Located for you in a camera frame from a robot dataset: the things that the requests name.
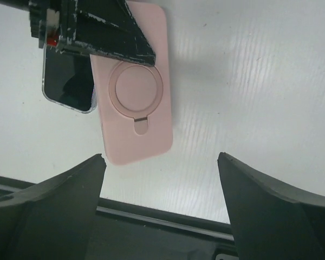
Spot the pink phone case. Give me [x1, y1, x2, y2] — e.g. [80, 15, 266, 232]
[90, 1, 173, 165]

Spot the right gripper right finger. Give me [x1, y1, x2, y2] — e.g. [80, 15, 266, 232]
[218, 152, 325, 259]

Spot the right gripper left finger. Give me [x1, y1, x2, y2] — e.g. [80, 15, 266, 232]
[0, 154, 106, 259]

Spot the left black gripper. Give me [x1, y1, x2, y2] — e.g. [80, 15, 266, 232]
[28, 0, 156, 67]

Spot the black phone clear case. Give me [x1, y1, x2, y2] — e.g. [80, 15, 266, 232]
[42, 46, 96, 114]

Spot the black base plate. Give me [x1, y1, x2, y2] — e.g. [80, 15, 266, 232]
[0, 173, 325, 260]

